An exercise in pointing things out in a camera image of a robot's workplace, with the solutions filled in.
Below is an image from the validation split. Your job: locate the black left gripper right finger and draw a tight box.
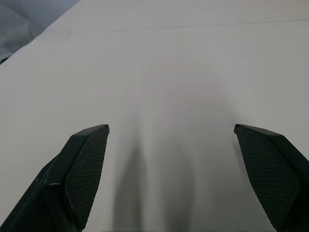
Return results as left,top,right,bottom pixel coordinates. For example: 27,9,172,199
233,124,309,232

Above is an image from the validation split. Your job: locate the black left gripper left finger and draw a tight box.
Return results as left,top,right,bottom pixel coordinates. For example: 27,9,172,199
0,124,111,232

